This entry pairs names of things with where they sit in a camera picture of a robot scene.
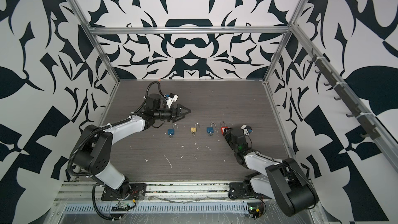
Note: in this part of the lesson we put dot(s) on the aluminium frame corner post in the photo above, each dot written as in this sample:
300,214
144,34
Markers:
296,14
92,38

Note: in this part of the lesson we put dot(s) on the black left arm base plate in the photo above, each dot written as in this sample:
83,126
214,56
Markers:
134,191

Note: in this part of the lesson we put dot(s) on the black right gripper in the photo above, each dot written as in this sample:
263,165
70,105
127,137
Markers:
228,136

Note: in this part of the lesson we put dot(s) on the blue padlock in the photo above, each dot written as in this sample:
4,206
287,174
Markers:
171,131
211,129

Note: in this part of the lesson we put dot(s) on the circuit board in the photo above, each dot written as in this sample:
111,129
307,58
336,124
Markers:
256,209
124,207

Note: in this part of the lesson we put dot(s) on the white slotted cable duct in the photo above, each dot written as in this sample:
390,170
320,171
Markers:
162,208

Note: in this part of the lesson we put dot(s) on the aluminium frame corner post right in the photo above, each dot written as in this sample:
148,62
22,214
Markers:
296,14

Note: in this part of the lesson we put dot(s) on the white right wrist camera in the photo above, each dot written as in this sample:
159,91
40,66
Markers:
246,129

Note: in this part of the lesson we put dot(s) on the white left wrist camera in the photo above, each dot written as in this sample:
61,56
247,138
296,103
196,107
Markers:
170,99

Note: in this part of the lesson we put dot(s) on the red padlock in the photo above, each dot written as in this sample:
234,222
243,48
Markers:
223,127

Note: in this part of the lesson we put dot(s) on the aluminium frame horizontal bar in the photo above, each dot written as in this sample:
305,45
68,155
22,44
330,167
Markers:
187,30

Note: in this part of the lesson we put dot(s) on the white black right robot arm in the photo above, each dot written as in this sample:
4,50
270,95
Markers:
281,180

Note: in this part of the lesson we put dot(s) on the brass padlock with key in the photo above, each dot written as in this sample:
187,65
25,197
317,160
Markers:
194,129

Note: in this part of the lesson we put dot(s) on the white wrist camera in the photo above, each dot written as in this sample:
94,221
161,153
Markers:
170,99
246,129

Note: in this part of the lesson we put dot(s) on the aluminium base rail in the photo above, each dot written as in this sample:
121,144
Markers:
172,191

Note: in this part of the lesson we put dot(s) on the left circuit board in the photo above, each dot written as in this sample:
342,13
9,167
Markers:
124,207

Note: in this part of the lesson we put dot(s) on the aluminium frame corner post left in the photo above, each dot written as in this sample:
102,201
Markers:
92,38

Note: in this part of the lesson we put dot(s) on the right circuit board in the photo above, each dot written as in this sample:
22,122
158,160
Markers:
256,209

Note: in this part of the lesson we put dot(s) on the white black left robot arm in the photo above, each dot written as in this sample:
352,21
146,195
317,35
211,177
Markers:
91,154

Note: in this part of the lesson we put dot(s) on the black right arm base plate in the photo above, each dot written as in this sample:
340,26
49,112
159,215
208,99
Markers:
241,190

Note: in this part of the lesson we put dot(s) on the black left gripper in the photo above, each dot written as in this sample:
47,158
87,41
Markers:
173,116

